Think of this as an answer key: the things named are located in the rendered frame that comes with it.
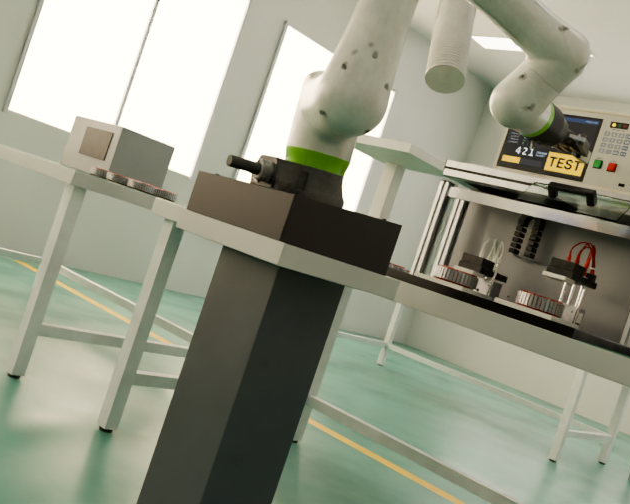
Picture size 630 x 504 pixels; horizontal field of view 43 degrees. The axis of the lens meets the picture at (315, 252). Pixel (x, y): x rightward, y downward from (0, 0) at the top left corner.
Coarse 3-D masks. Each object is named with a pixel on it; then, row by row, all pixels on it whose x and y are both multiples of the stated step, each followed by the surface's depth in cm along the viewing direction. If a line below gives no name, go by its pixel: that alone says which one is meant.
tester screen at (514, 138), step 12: (576, 120) 207; (588, 120) 205; (516, 132) 218; (576, 132) 207; (588, 132) 205; (516, 144) 217; (528, 144) 215; (516, 156) 217; (540, 156) 212; (528, 168) 213; (540, 168) 211
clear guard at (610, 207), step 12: (528, 192) 182; (540, 192) 181; (564, 192) 179; (540, 204) 178; (552, 204) 176; (564, 204) 175; (576, 204) 174; (600, 204) 172; (612, 204) 171; (624, 204) 170; (600, 216) 168; (612, 216) 167; (624, 216) 189
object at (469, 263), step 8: (464, 256) 211; (472, 256) 209; (464, 264) 210; (472, 264) 208; (480, 264) 207; (488, 264) 209; (472, 272) 205; (480, 272) 207; (488, 272) 210; (504, 280) 216
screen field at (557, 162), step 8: (552, 152) 210; (552, 160) 209; (560, 160) 208; (568, 160) 206; (576, 160) 205; (544, 168) 210; (552, 168) 209; (560, 168) 207; (568, 168) 206; (576, 168) 205
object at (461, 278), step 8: (440, 264) 205; (440, 272) 203; (448, 272) 201; (456, 272) 200; (464, 272) 201; (448, 280) 201; (456, 280) 200; (464, 280) 200; (472, 280) 201; (472, 288) 203
